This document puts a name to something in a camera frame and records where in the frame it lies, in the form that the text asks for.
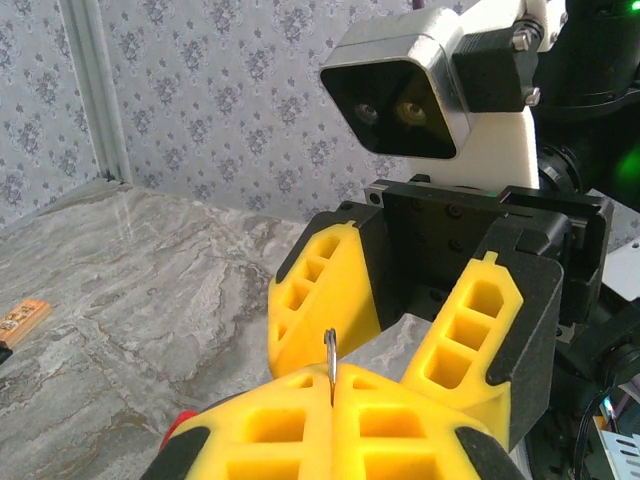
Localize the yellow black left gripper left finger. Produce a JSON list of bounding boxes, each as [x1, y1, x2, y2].
[[142, 362, 335, 480]]

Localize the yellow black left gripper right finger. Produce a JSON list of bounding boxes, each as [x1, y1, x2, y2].
[[332, 362, 524, 480]]

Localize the orange wooden block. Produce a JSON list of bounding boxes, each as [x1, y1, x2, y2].
[[0, 298, 54, 351]]

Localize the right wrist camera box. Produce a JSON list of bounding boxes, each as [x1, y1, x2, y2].
[[319, 0, 544, 191]]

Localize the light blue slotted cable duct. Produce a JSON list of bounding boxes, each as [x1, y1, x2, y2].
[[597, 427, 640, 474]]

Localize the aluminium frame post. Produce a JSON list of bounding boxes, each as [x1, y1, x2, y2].
[[58, 0, 134, 185]]

